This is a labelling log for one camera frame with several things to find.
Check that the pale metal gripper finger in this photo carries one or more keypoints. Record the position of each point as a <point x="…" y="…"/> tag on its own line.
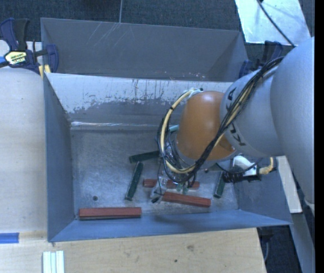
<point x="158" y="197"/>
<point x="157" y="187"/>

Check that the red-brown flat block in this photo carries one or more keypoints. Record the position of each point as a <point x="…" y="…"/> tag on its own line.
<point x="109" y="212"/>
<point x="150" y="183"/>
<point x="190" y="200"/>

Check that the dark green flat block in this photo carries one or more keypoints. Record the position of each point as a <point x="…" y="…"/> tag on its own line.
<point x="143" y="157"/>
<point x="219" y="186"/>
<point x="134" y="181"/>
<point x="174" y="128"/>

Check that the grey metal bin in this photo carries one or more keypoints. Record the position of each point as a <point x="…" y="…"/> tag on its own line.
<point x="108" y="163"/>

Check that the black cylinder on white bracket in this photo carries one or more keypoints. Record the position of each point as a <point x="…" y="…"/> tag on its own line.
<point x="243" y="177"/>

